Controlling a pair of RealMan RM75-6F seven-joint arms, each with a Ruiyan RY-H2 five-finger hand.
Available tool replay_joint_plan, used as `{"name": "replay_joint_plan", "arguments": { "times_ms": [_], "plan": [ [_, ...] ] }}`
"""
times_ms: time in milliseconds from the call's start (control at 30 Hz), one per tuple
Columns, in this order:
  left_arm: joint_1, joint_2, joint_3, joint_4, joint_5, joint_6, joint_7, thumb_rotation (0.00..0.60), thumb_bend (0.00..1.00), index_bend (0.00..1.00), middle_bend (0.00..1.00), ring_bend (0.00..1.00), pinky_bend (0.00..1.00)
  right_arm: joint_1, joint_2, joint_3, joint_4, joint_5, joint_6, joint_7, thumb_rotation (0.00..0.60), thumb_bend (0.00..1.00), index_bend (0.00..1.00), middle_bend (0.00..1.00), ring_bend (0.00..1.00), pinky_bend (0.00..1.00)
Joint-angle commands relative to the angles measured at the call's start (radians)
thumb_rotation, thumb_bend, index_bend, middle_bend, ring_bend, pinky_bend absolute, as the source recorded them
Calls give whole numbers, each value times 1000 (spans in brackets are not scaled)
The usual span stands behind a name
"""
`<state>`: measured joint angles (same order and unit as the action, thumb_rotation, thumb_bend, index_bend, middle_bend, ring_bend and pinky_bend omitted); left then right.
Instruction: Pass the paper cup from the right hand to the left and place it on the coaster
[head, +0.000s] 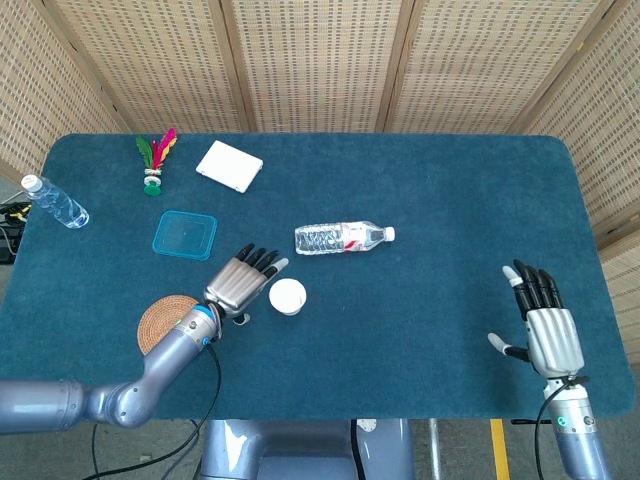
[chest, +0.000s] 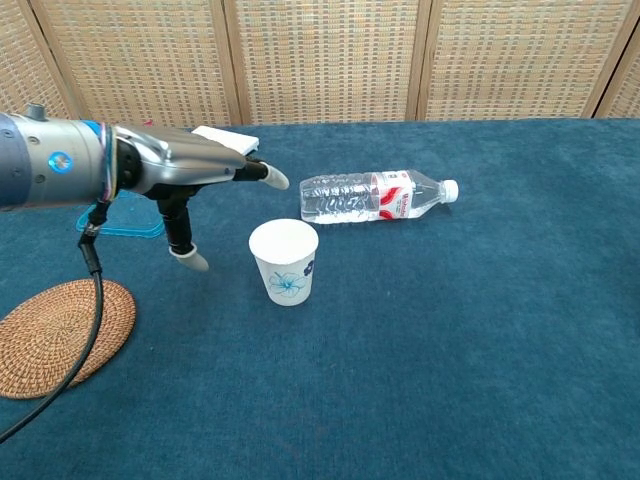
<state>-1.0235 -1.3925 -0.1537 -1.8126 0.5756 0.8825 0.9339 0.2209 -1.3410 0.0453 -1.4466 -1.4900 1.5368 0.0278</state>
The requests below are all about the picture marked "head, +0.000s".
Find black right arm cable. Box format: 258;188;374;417
533;375;591;480

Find grey robot torso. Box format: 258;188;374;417
198;418;417;480

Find feather shuttlecock green base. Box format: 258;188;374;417
135;127;178;197

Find clear water bottle red label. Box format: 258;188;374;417
294;220;397;256

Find metal table leg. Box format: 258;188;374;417
428;418;443;480

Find white paper cup blue flowers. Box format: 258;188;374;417
268;278;308;317

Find blue carpet table cloth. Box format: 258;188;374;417
0;132;637;422

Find clear water bottle blue label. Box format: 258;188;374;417
20;174;90;230

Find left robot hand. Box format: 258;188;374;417
203;242;291;327

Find white square plastic lid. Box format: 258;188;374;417
195;140;264;195

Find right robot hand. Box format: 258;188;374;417
487;258;587;380

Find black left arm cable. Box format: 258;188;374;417
79;342;223;480

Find black yellow floor equipment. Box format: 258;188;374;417
0;198;32;265

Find brown woven rattan coaster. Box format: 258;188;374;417
138;294;202;357

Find blue transparent plastic lid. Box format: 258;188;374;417
152;209;219;261

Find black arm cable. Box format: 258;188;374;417
79;342;223;480
533;375;591;480

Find black torso cable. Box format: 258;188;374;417
348;418;365;480

